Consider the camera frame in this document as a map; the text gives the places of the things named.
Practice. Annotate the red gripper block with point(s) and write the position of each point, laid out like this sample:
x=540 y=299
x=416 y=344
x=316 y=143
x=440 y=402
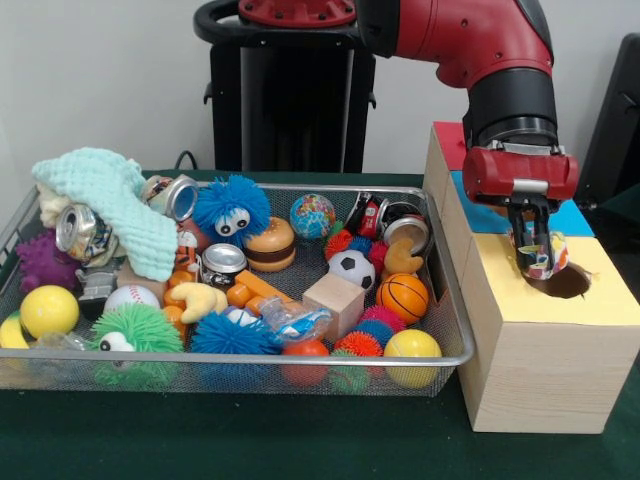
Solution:
x=520 y=175

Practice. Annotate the multicolour patterned cloth toy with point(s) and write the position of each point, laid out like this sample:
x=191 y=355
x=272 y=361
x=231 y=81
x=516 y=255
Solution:
x=560 y=250

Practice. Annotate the mint green cloth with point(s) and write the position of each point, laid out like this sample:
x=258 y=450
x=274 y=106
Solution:
x=120 y=210

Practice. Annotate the cream knitted cloth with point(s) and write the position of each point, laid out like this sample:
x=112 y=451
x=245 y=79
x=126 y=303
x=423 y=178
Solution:
x=52 y=205

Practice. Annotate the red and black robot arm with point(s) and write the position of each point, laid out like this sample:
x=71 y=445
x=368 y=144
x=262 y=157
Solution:
x=480 y=50

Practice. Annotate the wooden box with three holes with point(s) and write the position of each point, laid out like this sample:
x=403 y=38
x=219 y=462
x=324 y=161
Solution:
x=545 y=360

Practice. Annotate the shallow clear mesh bin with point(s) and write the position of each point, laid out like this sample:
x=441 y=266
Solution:
x=300 y=385

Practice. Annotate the small basketball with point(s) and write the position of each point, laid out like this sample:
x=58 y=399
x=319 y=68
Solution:
x=404 y=297

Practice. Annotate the yellow ball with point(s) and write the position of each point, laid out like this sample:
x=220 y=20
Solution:
x=412 y=350
x=48 y=311

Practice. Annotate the small soccer ball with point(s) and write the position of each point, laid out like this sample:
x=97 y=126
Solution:
x=352 y=268

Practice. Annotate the plain wooden block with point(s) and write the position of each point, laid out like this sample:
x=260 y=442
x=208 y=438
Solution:
x=335 y=305

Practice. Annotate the globe print ball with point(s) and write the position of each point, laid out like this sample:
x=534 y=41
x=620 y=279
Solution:
x=313 y=216

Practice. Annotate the orange ball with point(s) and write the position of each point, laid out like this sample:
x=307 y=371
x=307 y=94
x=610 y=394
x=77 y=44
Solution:
x=306 y=355

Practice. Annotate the toy hamburger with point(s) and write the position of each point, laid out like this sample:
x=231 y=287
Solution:
x=270 y=245

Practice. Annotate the blue spiky rubber ball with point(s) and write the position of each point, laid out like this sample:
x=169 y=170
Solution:
x=235 y=210

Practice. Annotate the dark green table cloth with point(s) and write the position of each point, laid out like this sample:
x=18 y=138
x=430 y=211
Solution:
x=250 y=440

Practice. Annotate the green fuzzy toy with eyes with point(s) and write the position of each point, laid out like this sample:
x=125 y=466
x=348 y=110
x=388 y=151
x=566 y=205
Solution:
x=140 y=330

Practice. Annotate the small baseball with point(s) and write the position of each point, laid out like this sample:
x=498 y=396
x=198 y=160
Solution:
x=132 y=298

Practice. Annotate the purple spiky toy with eyes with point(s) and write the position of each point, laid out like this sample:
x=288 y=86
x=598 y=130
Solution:
x=40 y=265

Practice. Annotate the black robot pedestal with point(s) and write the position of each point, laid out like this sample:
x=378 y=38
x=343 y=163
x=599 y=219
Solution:
x=290 y=100

